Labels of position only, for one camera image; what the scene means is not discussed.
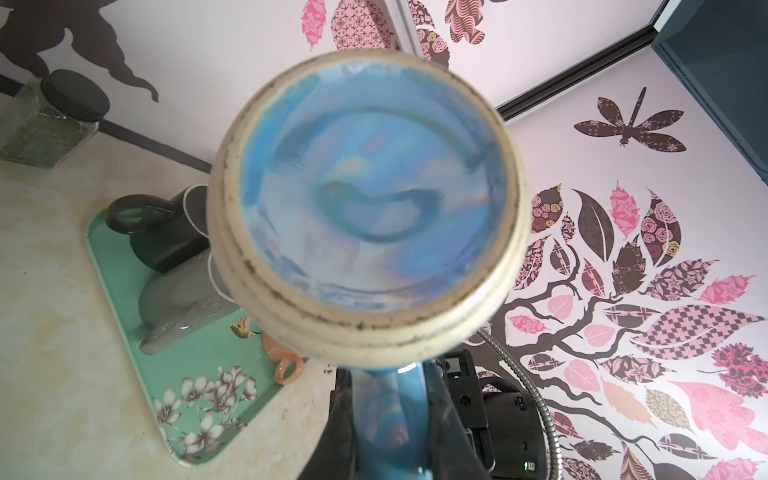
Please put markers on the black mug white inside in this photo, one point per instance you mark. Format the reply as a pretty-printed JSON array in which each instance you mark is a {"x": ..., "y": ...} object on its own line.
[{"x": 163, "y": 233}]

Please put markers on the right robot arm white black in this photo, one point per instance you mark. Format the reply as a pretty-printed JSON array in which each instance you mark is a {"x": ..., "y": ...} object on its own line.
[{"x": 500, "y": 420}]

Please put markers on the peach orange mug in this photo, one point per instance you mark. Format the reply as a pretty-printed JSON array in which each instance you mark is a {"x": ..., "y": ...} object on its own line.
[{"x": 289, "y": 366}]

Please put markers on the green floral tray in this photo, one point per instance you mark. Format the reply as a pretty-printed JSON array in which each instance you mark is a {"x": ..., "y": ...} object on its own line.
[{"x": 204, "y": 389}]

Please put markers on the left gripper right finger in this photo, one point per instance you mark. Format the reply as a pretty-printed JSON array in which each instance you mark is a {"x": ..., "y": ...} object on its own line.
[{"x": 451, "y": 456}]

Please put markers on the blue iridescent mug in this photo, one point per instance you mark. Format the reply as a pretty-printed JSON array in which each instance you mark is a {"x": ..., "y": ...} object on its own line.
[{"x": 367, "y": 209}]

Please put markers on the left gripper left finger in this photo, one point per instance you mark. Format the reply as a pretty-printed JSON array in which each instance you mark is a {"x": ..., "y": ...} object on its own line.
[{"x": 335, "y": 456}]

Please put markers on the glass spice jar black lid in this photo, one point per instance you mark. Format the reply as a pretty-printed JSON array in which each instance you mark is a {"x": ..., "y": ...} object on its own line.
[{"x": 50, "y": 118}]

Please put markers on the dark grey mug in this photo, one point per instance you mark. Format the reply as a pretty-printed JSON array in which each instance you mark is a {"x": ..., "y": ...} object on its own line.
[{"x": 182, "y": 301}]

